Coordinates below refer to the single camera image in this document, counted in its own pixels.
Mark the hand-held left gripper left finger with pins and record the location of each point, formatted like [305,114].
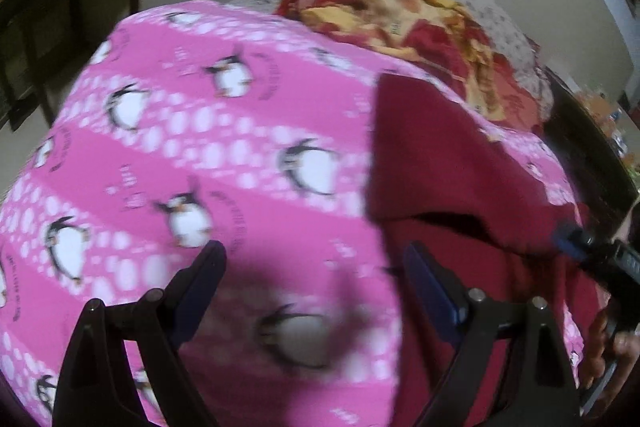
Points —
[192,302]

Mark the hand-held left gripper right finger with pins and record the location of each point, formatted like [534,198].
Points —
[434,292]

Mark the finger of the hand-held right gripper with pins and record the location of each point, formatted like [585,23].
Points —
[570,241]

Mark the maroon small garment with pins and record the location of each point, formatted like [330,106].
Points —
[450,187]

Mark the person's right hand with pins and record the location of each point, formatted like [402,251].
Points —
[602,349]

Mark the dark wooden headboard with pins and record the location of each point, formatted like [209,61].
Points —
[585,157]

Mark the colourful small ornaments group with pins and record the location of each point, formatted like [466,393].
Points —
[602,109]

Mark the pink penguin print blanket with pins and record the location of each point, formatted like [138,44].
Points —
[200,147]

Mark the red yellow floral blanket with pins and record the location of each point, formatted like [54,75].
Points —
[400,12]

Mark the dark wooden shelf unit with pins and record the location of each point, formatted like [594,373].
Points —
[65,22]

